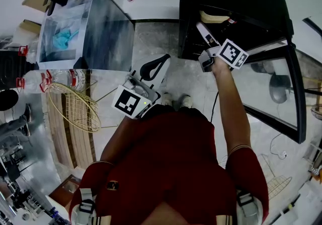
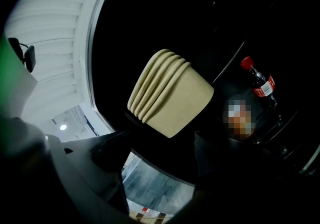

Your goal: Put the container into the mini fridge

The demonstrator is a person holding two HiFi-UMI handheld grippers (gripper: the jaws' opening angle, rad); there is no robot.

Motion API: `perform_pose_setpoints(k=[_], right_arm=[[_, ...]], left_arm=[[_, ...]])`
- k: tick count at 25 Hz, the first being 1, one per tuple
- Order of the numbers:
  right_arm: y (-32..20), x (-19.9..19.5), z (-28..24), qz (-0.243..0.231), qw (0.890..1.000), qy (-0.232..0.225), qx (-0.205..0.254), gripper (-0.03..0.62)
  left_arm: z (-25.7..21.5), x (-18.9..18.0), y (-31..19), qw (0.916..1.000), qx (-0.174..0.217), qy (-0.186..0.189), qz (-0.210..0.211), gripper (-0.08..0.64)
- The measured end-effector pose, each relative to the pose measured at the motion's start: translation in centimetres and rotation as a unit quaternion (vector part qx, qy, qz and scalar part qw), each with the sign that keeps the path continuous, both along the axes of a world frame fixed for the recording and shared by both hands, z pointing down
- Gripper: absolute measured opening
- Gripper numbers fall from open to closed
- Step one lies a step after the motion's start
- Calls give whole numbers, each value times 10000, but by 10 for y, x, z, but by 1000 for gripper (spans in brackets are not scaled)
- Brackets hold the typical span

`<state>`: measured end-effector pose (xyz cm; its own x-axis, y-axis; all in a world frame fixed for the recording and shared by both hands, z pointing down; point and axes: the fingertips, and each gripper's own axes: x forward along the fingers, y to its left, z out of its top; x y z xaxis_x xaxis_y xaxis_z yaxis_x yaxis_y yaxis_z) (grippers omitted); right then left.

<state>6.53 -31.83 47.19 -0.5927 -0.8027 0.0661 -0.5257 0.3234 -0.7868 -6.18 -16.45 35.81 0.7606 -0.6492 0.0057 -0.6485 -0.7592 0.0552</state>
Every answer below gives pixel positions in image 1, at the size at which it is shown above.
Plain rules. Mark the person's right forearm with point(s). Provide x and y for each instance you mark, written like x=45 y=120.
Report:
x=232 y=113

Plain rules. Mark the clear red-cap water jug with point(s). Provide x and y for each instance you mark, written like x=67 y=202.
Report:
x=30 y=54

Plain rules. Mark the black standing fan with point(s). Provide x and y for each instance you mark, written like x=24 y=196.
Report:
x=279 y=89

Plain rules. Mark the person's shoe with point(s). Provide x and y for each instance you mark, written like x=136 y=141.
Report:
x=186 y=101
x=167 y=99

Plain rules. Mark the person's left shoe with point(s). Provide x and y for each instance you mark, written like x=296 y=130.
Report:
x=167 y=99

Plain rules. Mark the yellow plastic tray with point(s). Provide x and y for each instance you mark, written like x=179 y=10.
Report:
x=213 y=17

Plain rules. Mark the person's right shoe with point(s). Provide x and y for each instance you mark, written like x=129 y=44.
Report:
x=186 y=101

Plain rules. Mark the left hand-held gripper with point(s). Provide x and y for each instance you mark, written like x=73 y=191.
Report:
x=125 y=102

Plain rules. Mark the teal plastic object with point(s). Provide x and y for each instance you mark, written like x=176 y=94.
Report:
x=63 y=40

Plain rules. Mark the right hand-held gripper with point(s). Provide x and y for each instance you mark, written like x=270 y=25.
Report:
x=231 y=54

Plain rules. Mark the white table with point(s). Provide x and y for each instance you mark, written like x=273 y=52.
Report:
x=307 y=204

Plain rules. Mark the person's red shirt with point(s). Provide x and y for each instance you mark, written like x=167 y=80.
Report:
x=163 y=163

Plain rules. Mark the clear red-label water bottle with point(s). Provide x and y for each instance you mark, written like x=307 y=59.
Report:
x=64 y=78

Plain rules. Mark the brown wooden box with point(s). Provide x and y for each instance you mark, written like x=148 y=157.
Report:
x=65 y=188

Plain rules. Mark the black-framed glass door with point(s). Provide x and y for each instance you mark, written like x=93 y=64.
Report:
x=261 y=90

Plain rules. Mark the person's left forearm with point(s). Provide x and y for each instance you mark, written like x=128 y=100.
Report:
x=114 y=141

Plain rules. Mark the wooden slatted bench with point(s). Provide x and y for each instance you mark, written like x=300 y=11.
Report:
x=73 y=143

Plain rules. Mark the black desk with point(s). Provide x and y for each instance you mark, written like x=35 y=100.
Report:
x=12 y=68

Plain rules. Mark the black round stool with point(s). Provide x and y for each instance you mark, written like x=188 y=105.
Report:
x=8 y=100

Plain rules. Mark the person's black shorts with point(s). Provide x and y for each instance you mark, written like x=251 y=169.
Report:
x=166 y=108

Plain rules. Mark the dark red-label drink bottle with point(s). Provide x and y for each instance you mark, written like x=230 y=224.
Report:
x=232 y=20

